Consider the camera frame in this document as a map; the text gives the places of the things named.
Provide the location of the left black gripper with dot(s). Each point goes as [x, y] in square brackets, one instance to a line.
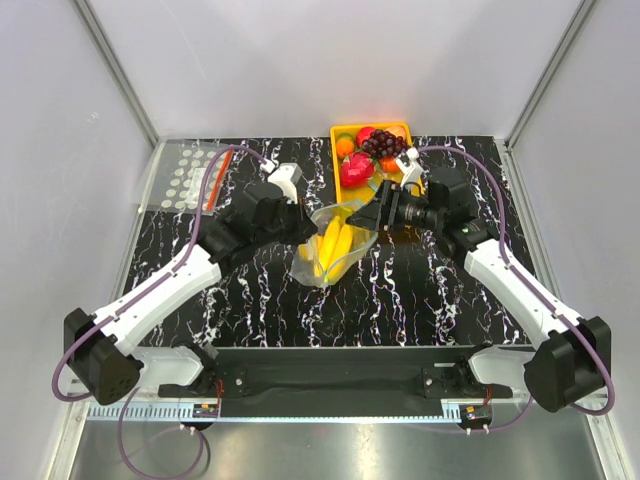
[304, 226]

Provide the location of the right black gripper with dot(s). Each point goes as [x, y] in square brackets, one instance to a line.
[377, 214]

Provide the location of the clear bag teal zipper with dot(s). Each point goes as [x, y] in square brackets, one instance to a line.
[306, 256]

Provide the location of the yellow banana bunch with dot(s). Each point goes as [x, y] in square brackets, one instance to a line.
[336, 244]

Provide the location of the purple grape bunch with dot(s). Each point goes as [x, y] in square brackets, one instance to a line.
[382, 143]

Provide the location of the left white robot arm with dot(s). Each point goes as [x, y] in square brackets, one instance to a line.
[103, 348]

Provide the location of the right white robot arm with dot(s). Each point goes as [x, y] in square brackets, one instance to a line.
[570, 356]

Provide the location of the red dragon fruit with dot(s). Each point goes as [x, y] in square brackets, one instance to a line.
[356, 169]

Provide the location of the yellow plastic fruit tray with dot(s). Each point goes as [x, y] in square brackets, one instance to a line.
[363, 193]

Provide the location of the orange mandarin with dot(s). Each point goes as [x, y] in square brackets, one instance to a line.
[344, 146]

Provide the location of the red apple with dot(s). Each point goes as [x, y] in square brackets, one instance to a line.
[364, 134]

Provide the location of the black marble table mat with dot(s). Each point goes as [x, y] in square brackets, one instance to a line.
[403, 292]

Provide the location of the peach fruit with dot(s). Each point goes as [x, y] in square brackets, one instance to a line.
[398, 131]

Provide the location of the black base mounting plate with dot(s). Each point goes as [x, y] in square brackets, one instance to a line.
[320, 372]

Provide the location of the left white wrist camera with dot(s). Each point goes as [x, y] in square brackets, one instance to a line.
[285, 176]

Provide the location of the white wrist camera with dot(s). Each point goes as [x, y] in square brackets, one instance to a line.
[285, 176]
[409, 165]

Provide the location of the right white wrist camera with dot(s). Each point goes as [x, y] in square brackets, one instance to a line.
[409, 165]

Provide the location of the aluminium frame rail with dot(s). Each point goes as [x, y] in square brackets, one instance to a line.
[305, 407]

